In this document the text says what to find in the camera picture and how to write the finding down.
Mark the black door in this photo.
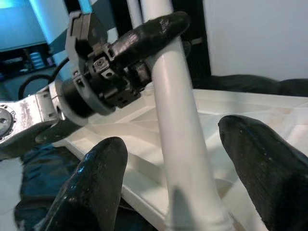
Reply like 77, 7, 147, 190
112, 0, 212, 82

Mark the white plastic ribbed table top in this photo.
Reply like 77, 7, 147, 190
51, 85, 308, 231

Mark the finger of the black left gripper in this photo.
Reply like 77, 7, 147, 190
112, 11, 191, 64
181, 40, 193, 57

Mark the black plastic cover sheet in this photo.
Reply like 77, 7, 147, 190
0, 73, 308, 231

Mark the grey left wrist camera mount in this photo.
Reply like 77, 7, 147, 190
64, 11, 116, 116

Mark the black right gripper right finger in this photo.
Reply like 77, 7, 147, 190
218, 115, 308, 231

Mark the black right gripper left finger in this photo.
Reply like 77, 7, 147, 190
36, 137, 128, 231

